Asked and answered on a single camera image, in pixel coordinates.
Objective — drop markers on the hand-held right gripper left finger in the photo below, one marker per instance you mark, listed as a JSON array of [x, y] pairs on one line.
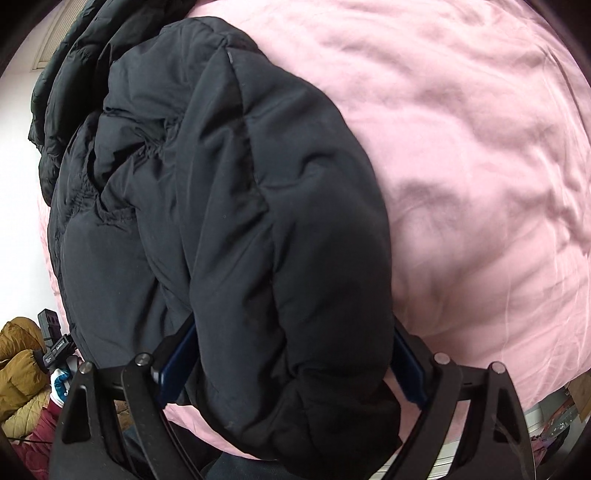
[[178, 364]]

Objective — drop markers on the maroon garment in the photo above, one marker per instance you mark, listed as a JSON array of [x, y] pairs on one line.
[[39, 431]]

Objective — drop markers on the white louvered closet doors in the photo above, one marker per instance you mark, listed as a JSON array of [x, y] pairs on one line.
[[51, 41]]

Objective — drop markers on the black puffer jacket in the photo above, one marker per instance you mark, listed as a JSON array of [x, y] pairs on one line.
[[221, 207]]

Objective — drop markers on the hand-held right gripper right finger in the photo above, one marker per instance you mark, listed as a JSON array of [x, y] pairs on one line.
[[410, 369]]

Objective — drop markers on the white and blue cloth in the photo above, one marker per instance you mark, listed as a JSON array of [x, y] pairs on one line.
[[61, 385]]

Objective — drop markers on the pink bed sheet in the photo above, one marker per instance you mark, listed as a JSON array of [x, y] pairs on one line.
[[461, 184]]

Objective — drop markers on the mustard yellow puffer jacket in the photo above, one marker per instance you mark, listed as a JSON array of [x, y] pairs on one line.
[[18, 369]]

